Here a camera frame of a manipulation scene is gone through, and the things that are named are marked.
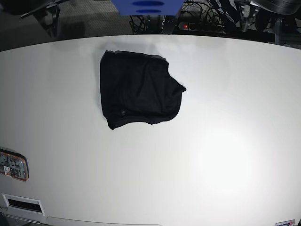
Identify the sticker at table edge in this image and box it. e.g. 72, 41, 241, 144
275, 219, 295, 226

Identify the blue plastic bin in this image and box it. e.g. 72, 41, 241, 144
112, 0, 184, 16

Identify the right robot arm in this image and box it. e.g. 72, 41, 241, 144
20, 0, 63, 37

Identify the black T-shirt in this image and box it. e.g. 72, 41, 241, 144
100, 50, 186, 130

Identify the white power strip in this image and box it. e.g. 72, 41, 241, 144
178, 22, 223, 32

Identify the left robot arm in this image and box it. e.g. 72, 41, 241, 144
234, 0, 261, 32

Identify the orange-edged circuit board case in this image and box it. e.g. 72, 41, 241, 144
0, 149, 29, 181

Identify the white table cable slot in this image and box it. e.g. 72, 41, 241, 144
1, 193, 45, 216

